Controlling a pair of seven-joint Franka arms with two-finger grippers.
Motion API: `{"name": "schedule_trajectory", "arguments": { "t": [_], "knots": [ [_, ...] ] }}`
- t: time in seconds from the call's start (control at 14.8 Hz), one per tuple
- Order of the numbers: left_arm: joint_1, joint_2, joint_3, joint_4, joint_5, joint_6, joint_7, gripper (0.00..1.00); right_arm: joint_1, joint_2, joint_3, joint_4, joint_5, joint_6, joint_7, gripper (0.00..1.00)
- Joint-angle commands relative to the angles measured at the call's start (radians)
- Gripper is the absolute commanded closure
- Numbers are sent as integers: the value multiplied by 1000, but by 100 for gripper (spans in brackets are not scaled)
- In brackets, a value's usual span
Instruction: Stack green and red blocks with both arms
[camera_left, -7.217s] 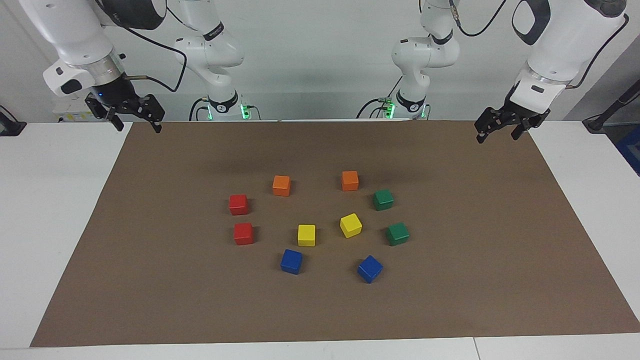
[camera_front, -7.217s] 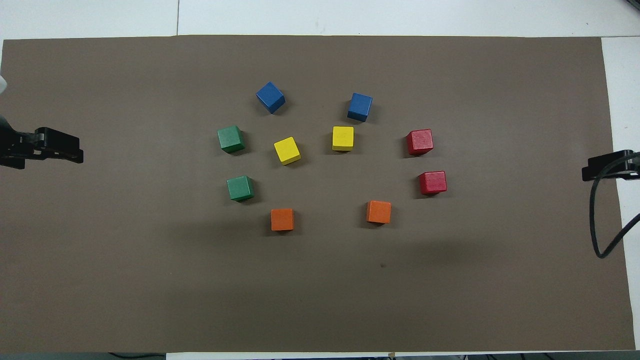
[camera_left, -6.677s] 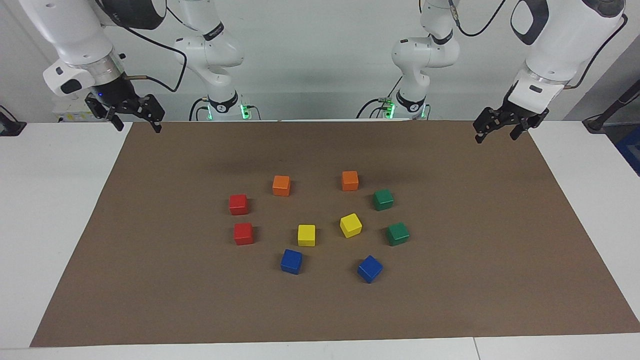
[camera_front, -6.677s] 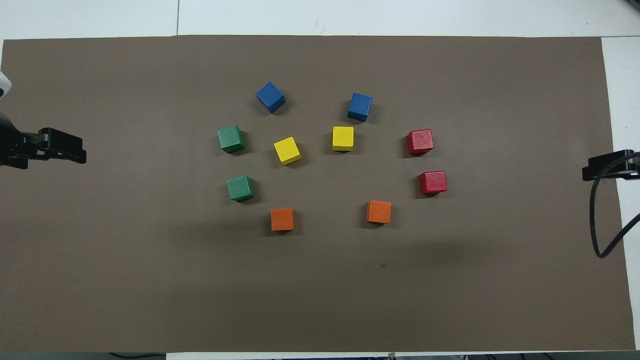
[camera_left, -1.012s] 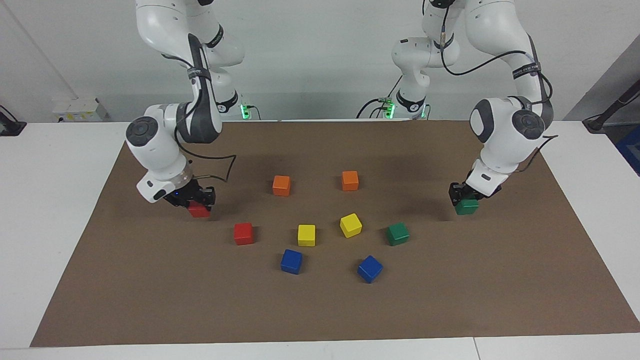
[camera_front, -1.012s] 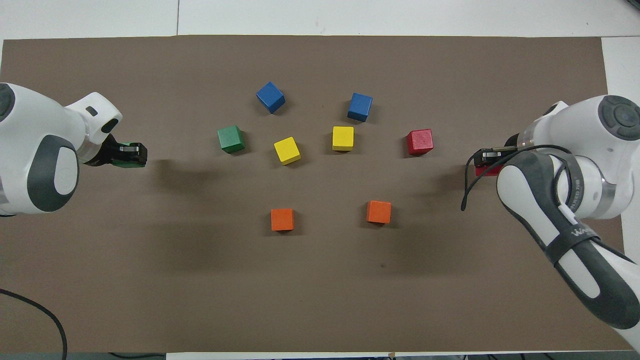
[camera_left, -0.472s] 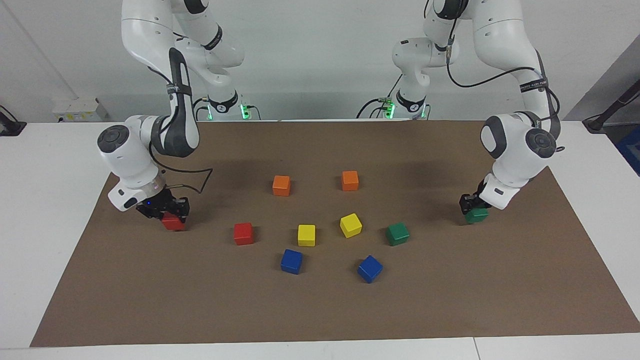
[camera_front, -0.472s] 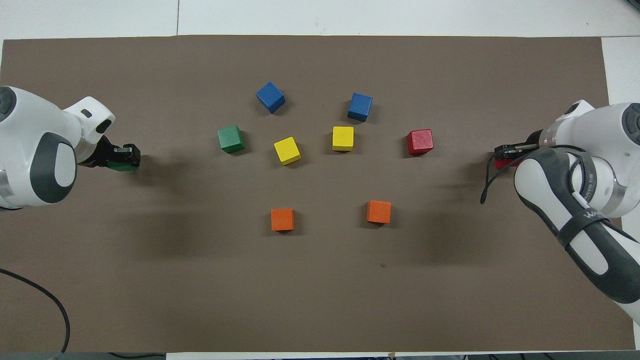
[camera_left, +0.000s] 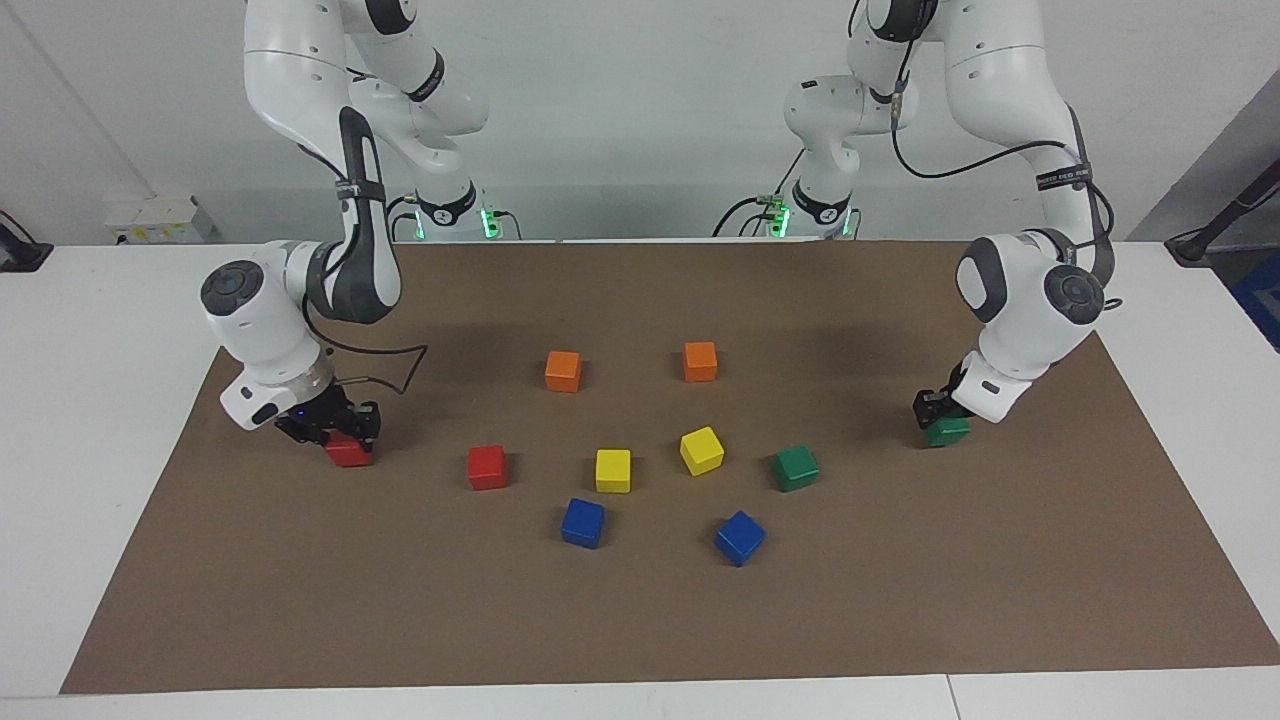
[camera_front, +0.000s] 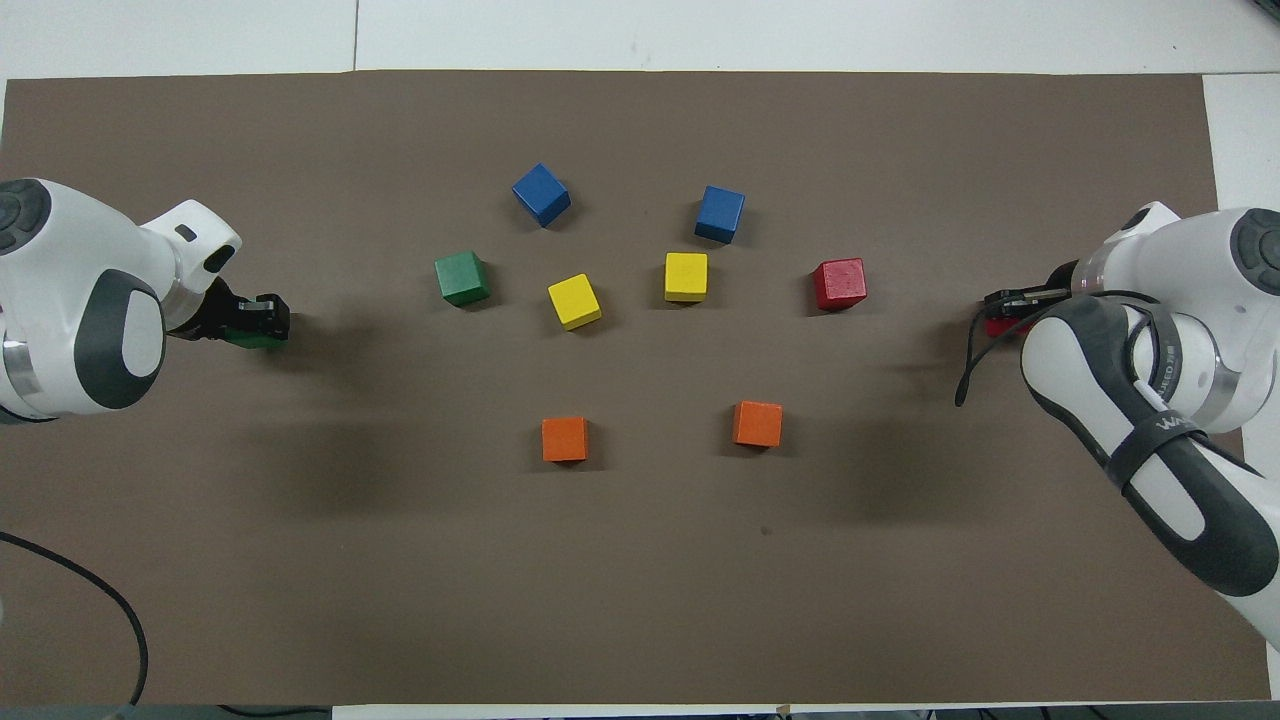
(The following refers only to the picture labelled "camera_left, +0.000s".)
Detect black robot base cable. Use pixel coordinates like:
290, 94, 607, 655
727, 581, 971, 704
713, 150, 803, 239
378, 195, 421, 243

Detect black camera stand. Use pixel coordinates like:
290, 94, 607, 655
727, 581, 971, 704
1165, 158, 1280, 268

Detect red wooden cube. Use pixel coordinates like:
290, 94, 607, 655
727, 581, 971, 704
467, 445, 509, 492
325, 430, 377, 469

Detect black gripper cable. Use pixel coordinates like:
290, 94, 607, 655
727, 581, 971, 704
295, 120, 429, 399
888, 30, 1123, 311

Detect brown paper table mat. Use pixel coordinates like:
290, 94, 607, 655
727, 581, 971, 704
60, 238, 1280, 695

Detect blue wooden cube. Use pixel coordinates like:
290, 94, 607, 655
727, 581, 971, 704
560, 498, 607, 550
714, 510, 768, 568

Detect blue crate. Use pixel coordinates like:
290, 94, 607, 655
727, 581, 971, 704
1232, 248, 1280, 353

